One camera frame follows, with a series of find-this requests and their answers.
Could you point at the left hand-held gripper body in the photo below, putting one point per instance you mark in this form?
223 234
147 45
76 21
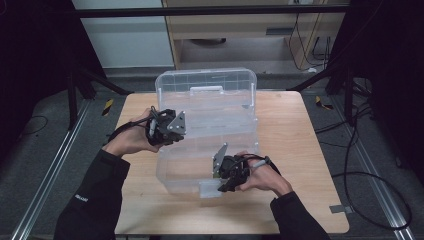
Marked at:
166 128

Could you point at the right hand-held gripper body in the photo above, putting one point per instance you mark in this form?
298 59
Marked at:
233 168

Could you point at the clear plastic storage box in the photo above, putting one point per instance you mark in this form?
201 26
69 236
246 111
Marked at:
206 100

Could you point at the person's right hand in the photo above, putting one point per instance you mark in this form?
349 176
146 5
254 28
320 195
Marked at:
265 178

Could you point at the person's left hand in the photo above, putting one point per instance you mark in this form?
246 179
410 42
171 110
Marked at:
131 138

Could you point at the yellow black striped tape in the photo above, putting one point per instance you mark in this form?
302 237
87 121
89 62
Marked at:
322 104
107 106

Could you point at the white cabinet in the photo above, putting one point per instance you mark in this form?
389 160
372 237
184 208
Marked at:
126 43

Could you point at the black metal stand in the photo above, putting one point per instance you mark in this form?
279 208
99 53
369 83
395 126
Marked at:
71 100
348 96

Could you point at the grey tape piece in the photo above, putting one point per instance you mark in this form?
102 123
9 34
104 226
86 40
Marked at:
340 209

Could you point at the light wooden desk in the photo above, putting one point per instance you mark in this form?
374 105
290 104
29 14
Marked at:
233 28

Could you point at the black horizontal bar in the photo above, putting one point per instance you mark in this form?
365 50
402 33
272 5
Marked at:
206 11

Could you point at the aluminium floor rail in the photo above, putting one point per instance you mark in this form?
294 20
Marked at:
50 170
376 186

